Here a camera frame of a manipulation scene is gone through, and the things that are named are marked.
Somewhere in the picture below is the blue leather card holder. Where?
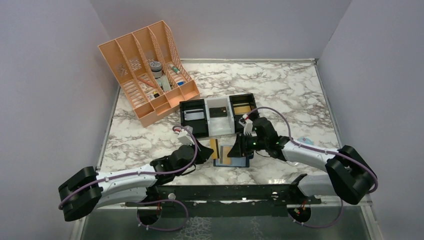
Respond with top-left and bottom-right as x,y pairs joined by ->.
213,146 -> 254,168

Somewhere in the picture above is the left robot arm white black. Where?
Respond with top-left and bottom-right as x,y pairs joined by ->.
58,143 -> 214,222

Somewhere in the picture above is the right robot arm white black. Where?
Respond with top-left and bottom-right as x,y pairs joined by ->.
227,117 -> 377,205

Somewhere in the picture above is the gold credit card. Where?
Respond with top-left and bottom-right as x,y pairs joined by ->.
232,103 -> 252,115

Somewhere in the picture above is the silver credit card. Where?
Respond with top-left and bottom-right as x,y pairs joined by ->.
183,109 -> 205,121

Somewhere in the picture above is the black credit card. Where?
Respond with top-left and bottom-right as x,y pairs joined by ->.
209,106 -> 228,118

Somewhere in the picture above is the left black plastic bin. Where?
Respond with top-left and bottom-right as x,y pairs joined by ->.
179,99 -> 209,138

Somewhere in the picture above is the black plastic bin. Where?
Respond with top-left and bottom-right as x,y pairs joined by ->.
229,93 -> 257,134
179,99 -> 209,138

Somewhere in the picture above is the white plastic bin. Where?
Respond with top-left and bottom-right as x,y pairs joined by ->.
204,96 -> 235,137

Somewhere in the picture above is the clear blue plastic case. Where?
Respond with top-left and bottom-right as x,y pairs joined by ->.
297,137 -> 314,145

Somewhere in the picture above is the right black plastic bin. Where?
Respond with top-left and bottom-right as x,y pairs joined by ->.
229,93 -> 257,134

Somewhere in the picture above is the orange pencil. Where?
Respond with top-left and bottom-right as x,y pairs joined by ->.
137,77 -> 157,88

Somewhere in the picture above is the green white marker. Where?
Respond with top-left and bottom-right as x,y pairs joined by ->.
169,64 -> 181,75

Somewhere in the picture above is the grey round tape roll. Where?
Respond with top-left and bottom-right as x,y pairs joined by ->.
149,61 -> 163,79

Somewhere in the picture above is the orange plastic file organizer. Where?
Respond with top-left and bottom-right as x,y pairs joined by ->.
98,20 -> 200,127

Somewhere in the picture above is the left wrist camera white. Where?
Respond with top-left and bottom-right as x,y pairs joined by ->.
176,125 -> 194,146

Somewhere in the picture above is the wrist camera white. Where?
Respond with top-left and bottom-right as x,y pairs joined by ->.
176,125 -> 194,146
238,114 -> 253,135

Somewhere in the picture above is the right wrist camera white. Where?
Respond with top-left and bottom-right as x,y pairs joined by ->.
238,114 -> 253,135

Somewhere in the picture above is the black metal base rail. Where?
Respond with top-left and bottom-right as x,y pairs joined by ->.
127,184 -> 321,220

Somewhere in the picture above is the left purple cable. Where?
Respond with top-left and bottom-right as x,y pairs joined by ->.
58,125 -> 200,211

